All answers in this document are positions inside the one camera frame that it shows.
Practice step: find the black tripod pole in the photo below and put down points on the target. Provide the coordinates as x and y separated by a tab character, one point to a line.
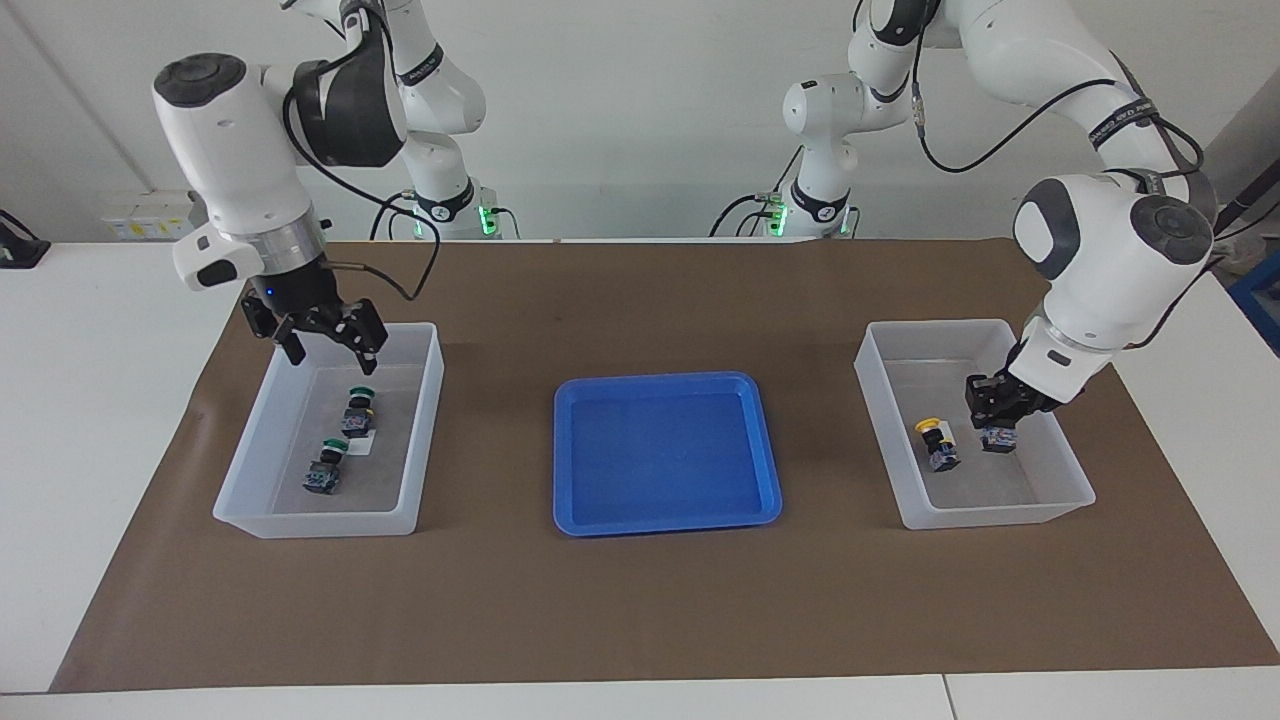
1255	190

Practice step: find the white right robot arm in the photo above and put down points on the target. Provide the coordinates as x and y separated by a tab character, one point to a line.
230	150

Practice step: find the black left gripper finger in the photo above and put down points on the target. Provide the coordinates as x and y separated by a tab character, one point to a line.
983	395
1006	418

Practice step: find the white wall power strip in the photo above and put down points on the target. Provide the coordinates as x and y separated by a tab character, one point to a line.
150	218

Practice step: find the green push button switch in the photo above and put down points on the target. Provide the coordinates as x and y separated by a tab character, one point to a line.
324	470
357	412

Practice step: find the white paper label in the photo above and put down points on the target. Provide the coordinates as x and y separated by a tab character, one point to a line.
366	448

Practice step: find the blue frame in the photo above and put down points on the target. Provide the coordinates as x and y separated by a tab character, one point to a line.
1258	300

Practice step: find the yellow push button switch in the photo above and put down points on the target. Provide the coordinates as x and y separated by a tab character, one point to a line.
999	440
938	445

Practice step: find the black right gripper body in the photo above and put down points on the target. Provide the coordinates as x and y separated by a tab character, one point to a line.
300	295

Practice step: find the black clamp stand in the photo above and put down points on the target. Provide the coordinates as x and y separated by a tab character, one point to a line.
20	248

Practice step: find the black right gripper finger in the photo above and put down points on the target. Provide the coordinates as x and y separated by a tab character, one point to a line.
275	328
365	330

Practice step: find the translucent white plastic box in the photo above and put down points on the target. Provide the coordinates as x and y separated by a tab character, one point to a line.
400	470
1040	490

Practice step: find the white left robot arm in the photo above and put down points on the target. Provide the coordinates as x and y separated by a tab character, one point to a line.
1100	260

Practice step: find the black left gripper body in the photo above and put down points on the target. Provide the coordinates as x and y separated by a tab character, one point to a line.
1030	390

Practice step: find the blue plastic tray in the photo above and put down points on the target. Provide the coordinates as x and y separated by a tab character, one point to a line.
660	460

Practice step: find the brown table mat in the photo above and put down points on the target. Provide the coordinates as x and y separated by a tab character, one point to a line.
640	600

